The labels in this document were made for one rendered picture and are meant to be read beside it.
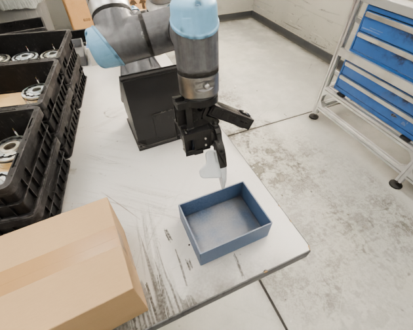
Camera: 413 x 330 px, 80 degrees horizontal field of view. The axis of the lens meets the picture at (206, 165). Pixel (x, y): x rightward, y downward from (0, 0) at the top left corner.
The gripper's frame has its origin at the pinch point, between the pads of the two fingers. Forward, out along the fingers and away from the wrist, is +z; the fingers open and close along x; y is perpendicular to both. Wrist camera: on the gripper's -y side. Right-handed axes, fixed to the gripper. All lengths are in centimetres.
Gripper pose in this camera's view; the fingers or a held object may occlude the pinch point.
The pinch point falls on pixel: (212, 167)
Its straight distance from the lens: 61.2
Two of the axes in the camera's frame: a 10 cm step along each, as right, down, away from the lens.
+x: 3.7, 6.0, -7.1
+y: -9.3, 2.8, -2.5
